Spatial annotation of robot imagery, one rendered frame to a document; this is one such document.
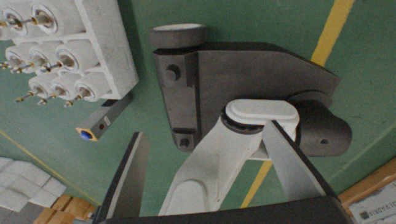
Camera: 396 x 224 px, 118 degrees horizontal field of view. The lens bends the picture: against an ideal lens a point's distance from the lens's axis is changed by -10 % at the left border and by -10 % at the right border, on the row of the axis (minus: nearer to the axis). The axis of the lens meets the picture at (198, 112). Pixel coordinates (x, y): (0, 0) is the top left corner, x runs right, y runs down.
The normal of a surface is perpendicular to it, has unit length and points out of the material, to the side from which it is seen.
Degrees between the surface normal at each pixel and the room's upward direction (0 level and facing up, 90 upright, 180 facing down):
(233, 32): 0
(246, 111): 90
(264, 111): 90
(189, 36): 30
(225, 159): 90
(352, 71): 0
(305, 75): 0
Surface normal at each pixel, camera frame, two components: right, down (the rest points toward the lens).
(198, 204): -0.04, -0.78
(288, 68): -0.13, 0.62
